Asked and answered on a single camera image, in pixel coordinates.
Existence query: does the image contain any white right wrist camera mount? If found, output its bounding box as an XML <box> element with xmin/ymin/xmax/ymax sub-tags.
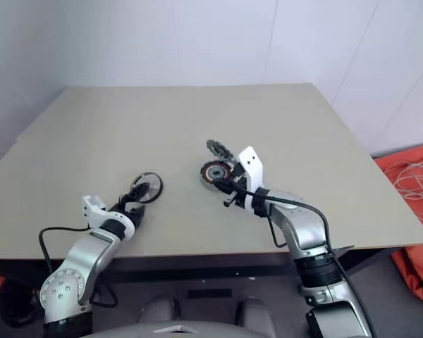
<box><xmin>238</xmin><ymin>146</ymin><xmax>265</xmax><ymax>213</ymax></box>

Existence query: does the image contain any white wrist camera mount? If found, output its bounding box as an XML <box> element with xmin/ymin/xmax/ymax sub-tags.
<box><xmin>238</xmin><ymin>146</ymin><xmax>265</xmax><ymax>213</ymax></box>
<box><xmin>80</xmin><ymin>195</ymin><xmax>135</xmax><ymax>242</ymax></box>

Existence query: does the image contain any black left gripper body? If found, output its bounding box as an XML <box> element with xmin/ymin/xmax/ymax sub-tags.
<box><xmin>116</xmin><ymin>201</ymin><xmax>146</xmax><ymax>228</ymax></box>

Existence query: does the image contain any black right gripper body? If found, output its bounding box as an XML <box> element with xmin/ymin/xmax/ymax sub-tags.
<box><xmin>223</xmin><ymin>160</ymin><xmax>255</xmax><ymax>209</ymax></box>

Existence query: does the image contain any dark spoked rotor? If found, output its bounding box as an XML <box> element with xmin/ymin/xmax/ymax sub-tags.
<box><xmin>206</xmin><ymin>139</ymin><xmax>233</xmax><ymax>161</ymax></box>

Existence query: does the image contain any orange cloth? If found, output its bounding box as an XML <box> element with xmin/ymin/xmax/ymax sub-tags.
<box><xmin>372</xmin><ymin>141</ymin><xmax>423</xmax><ymax>304</ymax></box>

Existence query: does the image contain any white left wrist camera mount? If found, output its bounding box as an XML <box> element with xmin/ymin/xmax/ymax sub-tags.
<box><xmin>80</xmin><ymin>195</ymin><xmax>135</xmax><ymax>242</ymax></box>

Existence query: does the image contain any white cable bundle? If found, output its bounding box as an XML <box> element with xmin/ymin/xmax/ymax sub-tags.
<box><xmin>384</xmin><ymin>154</ymin><xmax>423</xmax><ymax>226</ymax></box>

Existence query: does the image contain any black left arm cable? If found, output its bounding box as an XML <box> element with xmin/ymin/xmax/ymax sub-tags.
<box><xmin>37</xmin><ymin>227</ymin><xmax>119</xmax><ymax>308</ymax></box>

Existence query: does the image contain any black bag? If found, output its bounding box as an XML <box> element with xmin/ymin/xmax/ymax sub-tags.
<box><xmin>0</xmin><ymin>280</ymin><xmax>46</xmax><ymax>327</ymax></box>

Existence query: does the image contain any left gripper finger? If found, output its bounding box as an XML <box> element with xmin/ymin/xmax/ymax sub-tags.
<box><xmin>118</xmin><ymin>184</ymin><xmax>151</xmax><ymax>204</ymax></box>
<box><xmin>126</xmin><ymin>190</ymin><xmax>152</xmax><ymax>208</ymax></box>

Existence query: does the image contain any silver robot torso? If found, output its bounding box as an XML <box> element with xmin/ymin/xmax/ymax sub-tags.
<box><xmin>87</xmin><ymin>318</ymin><xmax>318</xmax><ymax>338</ymax></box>

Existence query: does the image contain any grey rounded shape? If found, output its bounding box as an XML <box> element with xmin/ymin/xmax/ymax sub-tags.
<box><xmin>138</xmin><ymin>296</ymin><xmax>181</xmax><ymax>325</ymax></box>
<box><xmin>233</xmin><ymin>296</ymin><xmax>280</xmax><ymax>327</ymax></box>

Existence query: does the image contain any black table frame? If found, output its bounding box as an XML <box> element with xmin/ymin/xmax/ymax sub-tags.
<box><xmin>0</xmin><ymin>245</ymin><xmax>356</xmax><ymax>284</ymax></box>

